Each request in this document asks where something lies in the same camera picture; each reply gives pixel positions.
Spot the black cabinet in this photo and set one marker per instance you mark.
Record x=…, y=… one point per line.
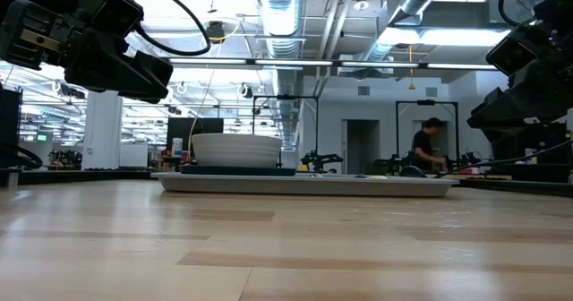
x=10, y=126

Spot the grey door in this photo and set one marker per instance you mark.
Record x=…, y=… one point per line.
x=358, y=148

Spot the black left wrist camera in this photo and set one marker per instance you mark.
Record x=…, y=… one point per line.
x=116, y=12

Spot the black round object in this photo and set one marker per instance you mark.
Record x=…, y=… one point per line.
x=412, y=171

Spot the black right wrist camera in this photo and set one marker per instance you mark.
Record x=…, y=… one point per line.
x=510, y=54

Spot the grey rectangular serving tray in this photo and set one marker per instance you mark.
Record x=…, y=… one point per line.
x=313, y=185

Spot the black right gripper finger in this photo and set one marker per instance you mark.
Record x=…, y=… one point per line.
x=532, y=97
x=515, y=131

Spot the black computer monitor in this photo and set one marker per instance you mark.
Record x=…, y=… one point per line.
x=188, y=128

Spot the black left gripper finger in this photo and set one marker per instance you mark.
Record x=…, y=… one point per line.
x=100, y=66
x=154, y=79

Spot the white cabinet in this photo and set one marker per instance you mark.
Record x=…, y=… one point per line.
x=133, y=154

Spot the white ribbed bowl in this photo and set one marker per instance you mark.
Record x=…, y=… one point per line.
x=237, y=151

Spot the silver ribbed ceiling duct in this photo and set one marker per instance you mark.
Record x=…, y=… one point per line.
x=281, y=14

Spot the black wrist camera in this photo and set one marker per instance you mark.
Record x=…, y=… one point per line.
x=116, y=12
x=510, y=54

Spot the black background robot arm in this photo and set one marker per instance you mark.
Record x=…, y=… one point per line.
x=322, y=160

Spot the white square pillar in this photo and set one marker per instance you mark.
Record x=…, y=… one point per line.
x=103, y=131

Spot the black equipment rack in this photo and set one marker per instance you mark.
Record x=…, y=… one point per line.
x=550, y=146

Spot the white canister blue label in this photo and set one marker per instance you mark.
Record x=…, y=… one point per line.
x=177, y=148

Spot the black metal frame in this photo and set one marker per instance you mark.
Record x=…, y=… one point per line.
x=286, y=97
x=425, y=102

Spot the small white blue container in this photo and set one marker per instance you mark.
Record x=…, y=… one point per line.
x=531, y=156

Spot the long overhead light rail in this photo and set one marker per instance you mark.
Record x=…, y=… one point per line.
x=291, y=62

